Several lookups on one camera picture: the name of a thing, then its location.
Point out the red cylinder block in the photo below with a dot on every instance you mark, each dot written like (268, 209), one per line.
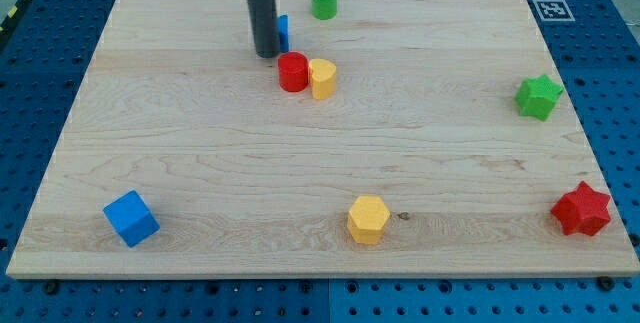
(293, 71)

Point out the green star block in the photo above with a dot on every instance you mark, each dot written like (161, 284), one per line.
(538, 96)

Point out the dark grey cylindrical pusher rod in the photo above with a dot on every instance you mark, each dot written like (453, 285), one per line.
(263, 19)

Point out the green cylinder block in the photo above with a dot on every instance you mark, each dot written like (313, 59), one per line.
(324, 9)

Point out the light wooden board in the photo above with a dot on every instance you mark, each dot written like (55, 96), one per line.
(249, 181)

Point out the yellow heart block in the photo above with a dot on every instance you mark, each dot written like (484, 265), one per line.
(322, 78)

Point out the blue cube block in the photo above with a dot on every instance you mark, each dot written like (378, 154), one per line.
(131, 218)

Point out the yellow hexagon block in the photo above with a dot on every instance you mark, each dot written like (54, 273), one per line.
(367, 219)

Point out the red star block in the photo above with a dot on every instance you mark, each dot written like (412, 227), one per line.
(583, 210)

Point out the blue triangle block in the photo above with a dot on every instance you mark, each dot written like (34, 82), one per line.
(283, 33)

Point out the white fiducial marker tag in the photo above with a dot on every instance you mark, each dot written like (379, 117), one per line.
(553, 11)

